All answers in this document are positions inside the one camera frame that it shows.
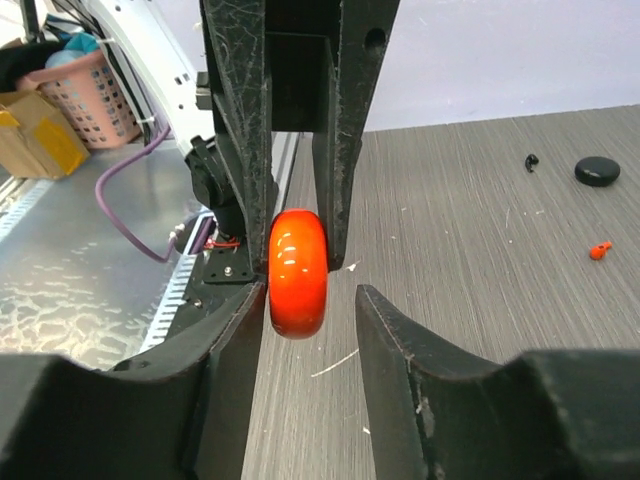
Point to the cardboard box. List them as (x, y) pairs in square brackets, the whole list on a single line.
[(37, 142)]

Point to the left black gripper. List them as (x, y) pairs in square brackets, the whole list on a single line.
[(324, 60)]

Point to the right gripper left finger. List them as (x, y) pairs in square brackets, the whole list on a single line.
[(180, 410)]

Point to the orange earbud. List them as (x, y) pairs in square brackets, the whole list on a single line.
[(599, 251)]

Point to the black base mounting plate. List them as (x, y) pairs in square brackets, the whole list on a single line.
[(220, 265)]

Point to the pink laundry basket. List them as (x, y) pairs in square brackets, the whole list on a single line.
[(85, 89)]

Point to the white cable duct strip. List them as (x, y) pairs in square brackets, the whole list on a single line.
[(169, 303)]

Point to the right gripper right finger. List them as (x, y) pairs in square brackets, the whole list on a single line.
[(437, 411)]

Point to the orange earbud charging case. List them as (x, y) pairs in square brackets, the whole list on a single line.
[(297, 274)]

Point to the black earbud left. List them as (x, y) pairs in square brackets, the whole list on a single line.
[(531, 161)]

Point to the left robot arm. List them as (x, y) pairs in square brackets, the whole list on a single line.
[(184, 98)]

